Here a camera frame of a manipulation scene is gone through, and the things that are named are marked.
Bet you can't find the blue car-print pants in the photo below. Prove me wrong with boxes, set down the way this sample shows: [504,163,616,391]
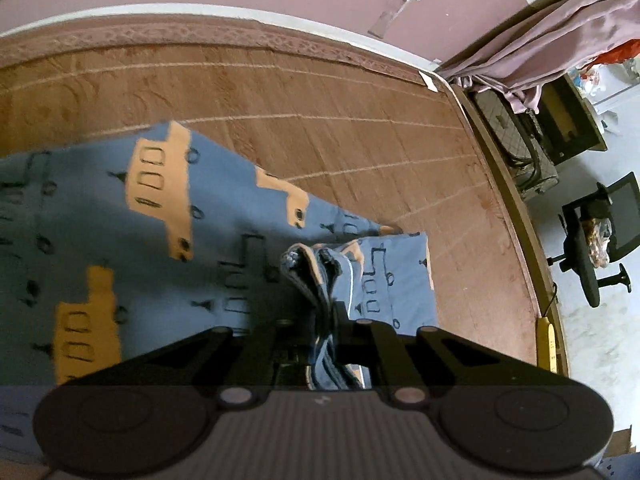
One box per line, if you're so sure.
[1,122,437,465]

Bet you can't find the yellow strip at bed edge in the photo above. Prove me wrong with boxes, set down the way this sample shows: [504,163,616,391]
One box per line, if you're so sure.
[536,318,558,373]

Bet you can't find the black office chair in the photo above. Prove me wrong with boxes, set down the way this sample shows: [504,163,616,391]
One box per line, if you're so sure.
[547,172,639,308]

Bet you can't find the quilted grey bag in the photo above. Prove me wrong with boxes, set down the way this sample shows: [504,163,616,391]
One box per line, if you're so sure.
[472,90,559,202]

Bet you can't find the brown bamboo bed mat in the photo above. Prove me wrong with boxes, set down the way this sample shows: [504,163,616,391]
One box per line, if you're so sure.
[1,15,539,362]

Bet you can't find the wooden side shelf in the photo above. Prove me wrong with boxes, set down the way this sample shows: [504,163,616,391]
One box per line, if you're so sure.
[536,76,608,166]

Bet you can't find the white tag on mat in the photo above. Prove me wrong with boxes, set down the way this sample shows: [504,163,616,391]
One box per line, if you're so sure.
[419,72,438,93]

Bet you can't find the right pink satin curtain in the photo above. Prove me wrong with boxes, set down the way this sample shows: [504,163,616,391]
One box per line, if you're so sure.
[438,0,639,114]

